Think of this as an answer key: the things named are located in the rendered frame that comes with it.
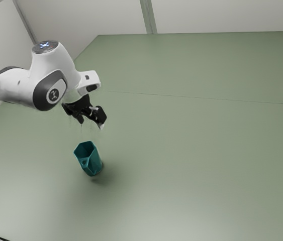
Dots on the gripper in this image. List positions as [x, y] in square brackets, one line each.
[79, 105]

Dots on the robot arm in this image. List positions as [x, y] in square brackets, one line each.
[48, 72]

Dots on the teal faceted mug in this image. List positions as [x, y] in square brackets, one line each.
[89, 159]

